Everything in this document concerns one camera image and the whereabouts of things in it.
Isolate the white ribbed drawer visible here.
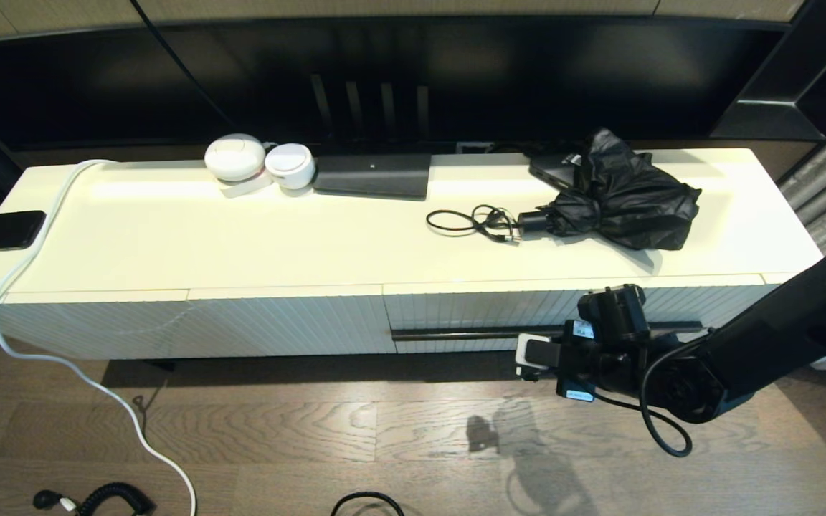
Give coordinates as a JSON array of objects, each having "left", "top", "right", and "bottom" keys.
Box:
[{"left": 383, "top": 274, "right": 765, "bottom": 355}]

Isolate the thin dark metal rod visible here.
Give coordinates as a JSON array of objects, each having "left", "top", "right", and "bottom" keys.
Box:
[{"left": 391, "top": 322, "right": 704, "bottom": 342}]

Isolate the black umbrella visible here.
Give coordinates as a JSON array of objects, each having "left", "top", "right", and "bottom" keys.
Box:
[{"left": 517, "top": 128, "right": 702, "bottom": 252}]

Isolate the white TV cabinet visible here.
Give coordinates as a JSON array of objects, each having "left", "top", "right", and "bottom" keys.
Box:
[{"left": 0, "top": 148, "right": 824, "bottom": 361}]

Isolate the small black box white label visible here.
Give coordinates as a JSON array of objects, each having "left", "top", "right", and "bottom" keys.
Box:
[{"left": 528, "top": 154, "right": 586, "bottom": 193}]

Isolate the flat black rectangular box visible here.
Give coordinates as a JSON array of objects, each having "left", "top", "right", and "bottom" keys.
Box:
[{"left": 313, "top": 153, "right": 432, "bottom": 200}]

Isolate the black television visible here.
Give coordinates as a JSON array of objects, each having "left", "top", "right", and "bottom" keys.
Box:
[{"left": 0, "top": 18, "right": 790, "bottom": 155}]

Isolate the black shelf unit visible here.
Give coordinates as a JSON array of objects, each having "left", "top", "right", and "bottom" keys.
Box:
[{"left": 707, "top": 0, "right": 826, "bottom": 143}]

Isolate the small white round device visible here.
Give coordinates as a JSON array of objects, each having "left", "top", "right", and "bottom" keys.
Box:
[{"left": 265, "top": 143, "right": 317, "bottom": 191}]

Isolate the large white round device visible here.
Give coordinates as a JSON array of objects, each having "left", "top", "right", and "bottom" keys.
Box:
[{"left": 204, "top": 134, "right": 267, "bottom": 182}]

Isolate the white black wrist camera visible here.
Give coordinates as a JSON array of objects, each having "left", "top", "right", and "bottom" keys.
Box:
[{"left": 516, "top": 333, "right": 566, "bottom": 381}]

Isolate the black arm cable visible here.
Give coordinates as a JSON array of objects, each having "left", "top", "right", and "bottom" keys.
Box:
[{"left": 594, "top": 337, "right": 693, "bottom": 458}]

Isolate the black looped floor cable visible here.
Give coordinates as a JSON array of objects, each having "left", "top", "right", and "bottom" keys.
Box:
[{"left": 331, "top": 492, "right": 405, "bottom": 516}]

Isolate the black coiled cable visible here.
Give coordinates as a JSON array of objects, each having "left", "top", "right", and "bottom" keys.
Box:
[{"left": 33, "top": 483, "right": 157, "bottom": 516}]

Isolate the thin black wall cable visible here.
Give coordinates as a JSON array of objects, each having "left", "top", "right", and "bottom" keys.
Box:
[{"left": 129, "top": 0, "right": 236, "bottom": 131}]

